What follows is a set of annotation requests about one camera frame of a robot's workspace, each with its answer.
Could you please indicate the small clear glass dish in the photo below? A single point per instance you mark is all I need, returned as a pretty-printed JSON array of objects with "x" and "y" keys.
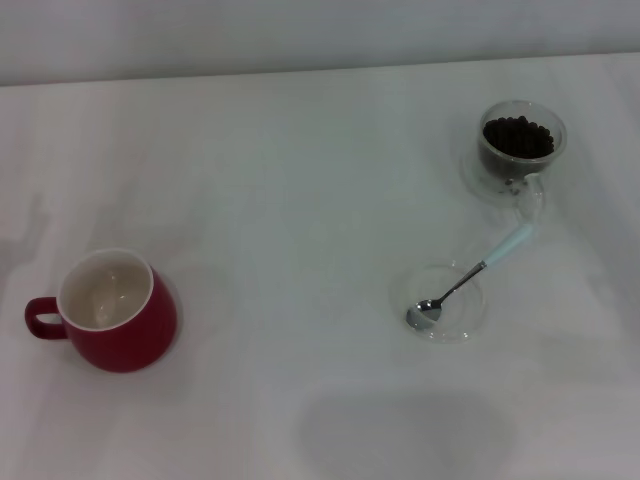
[{"x": 465, "y": 320}]

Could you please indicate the red ceramic mug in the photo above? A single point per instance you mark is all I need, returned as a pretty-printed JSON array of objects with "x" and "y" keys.
[{"x": 125, "y": 345}]

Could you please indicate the pile of coffee beans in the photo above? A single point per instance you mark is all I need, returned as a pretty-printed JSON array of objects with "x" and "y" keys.
[{"x": 517, "y": 137}]

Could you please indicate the clear glass saucer under cup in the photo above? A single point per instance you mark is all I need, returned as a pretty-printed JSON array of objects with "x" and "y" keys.
[{"x": 470, "y": 180}]

